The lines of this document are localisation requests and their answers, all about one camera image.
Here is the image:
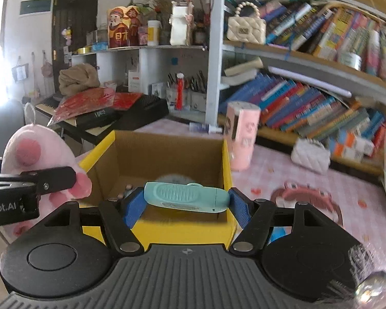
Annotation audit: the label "black keyboard piano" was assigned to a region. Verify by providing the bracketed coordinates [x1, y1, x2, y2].
[34, 93, 170, 145]

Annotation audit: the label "white quilted purse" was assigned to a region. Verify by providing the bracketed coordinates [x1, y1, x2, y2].
[291, 138, 330, 174]

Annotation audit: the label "pink plush pig toy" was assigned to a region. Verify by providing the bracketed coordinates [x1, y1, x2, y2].
[0, 102, 93, 237]

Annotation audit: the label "row of leaning books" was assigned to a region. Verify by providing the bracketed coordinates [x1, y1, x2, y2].
[218, 70, 386, 144]

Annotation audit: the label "fortune god figure decoration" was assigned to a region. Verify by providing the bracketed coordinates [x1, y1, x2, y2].
[108, 5, 141, 48]

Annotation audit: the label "beige folded cloth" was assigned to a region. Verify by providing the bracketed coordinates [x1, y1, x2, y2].
[58, 63, 100, 96]

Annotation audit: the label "teal handheld device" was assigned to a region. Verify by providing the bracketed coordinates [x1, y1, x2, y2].
[143, 182, 230, 213]

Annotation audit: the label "cream pearl handle handbag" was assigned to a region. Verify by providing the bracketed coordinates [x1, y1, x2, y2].
[226, 1, 266, 45]

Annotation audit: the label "yellow cardboard box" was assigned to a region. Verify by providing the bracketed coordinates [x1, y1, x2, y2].
[80, 131, 238, 248]

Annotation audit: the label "red paper packets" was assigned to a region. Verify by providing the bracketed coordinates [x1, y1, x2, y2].
[48, 87, 143, 126]

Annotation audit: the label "orange white medicine boxes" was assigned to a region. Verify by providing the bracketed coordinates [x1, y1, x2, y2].
[327, 131, 374, 162]

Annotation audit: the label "pink cylindrical container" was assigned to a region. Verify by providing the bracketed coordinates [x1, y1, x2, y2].
[224, 101, 261, 171]

